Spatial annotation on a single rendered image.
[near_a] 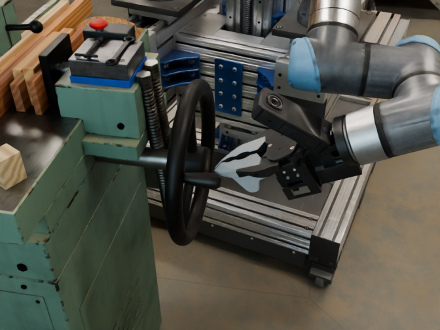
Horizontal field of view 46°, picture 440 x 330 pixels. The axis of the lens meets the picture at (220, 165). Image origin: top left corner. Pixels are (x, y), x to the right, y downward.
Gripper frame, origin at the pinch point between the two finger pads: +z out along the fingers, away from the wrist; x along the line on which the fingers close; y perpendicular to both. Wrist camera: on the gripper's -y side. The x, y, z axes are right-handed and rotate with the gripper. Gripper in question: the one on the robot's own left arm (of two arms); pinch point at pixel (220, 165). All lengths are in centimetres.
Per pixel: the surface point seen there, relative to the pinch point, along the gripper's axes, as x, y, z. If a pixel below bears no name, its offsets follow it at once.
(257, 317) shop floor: 28, 81, 40
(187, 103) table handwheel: 5.3, -8.9, 1.8
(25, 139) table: -2.5, -17.0, 25.0
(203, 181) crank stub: -3.3, -0.4, 1.8
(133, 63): 9.6, -16.7, 8.5
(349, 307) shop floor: 37, 96, 17
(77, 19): 40, -19, 35
